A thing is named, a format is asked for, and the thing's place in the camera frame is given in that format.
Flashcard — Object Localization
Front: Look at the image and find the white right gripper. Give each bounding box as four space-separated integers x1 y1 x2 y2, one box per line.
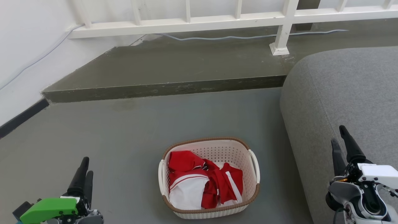
325 125 398 224

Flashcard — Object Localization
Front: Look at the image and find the grey fabric sofa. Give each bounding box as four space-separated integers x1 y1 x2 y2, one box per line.
280 46 398 224

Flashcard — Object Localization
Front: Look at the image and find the light grey floor cable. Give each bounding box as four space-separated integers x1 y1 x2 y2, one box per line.
0 24 349 91

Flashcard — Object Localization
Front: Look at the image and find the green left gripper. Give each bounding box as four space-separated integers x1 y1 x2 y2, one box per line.
12 157 104 224

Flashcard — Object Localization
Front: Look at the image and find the white metal railing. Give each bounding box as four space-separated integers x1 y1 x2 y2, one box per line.
68 0 398 56

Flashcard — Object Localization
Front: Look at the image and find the black wall baseboard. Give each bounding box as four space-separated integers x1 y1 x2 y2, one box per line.
0 98 50 139

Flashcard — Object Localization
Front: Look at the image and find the red and white garment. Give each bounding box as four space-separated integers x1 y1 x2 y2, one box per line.
168 151 243 210

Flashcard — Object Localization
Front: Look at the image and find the white plastic laundry basket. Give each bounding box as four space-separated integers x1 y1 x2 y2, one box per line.
158 137 261 220

